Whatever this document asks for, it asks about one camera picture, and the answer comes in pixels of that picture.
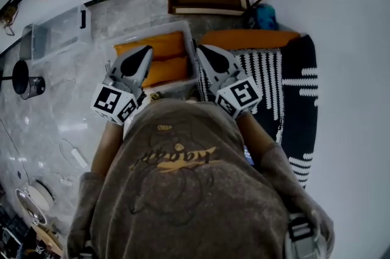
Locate smartphone with lit screen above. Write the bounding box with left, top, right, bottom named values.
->
left=243, top=144, right=257, bottom=167

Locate white rectangular power adapter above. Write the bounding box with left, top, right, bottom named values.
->
left=70, top=147, right=90, bottom=169

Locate blue fluffy item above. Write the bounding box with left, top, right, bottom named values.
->
left=253, top=4, right=279, bottom=31

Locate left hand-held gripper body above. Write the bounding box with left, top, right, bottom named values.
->
left=89, top=73, right=147, bottom=126

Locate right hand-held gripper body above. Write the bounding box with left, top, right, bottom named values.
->
left=213, top=65, right=263, bottom=120

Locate black round-base stand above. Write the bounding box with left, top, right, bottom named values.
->
left=0, top=60, right=30, bottom=94

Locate black mesh waste bin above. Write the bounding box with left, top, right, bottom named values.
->
left=20, top=76, right=47, bottom=101

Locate orange bolster pillow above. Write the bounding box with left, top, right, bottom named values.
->
left=199, top=29, right=301, bottom=50

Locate orange rectangular pillow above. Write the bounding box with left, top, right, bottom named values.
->
left=141, top=55, right=188, bottom=89
left=113, top=32, right=185, bottom=62

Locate grey belt pack with strap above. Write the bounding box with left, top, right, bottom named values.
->
left=284, top=211, right=324, bottom=259

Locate round white robot vacuum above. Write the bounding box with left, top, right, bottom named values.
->
left=26, top=179, right=54, bottom=213

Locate person's left forearm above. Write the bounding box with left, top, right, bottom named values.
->
left=90, top=120, right=124, bottom=175

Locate person's right forearm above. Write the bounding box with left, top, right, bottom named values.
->
left=237, top=112, right=275, bottom=168

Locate sofa with black white cover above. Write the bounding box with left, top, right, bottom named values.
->
left=194, top=29, right=319, bottom=189

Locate person's brown printed t-shirt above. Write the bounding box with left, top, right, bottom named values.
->
left=66, top=99, right=335, bottom=259

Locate black fabric item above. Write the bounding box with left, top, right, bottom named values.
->
left=244, top=14, right=258, bottom=30

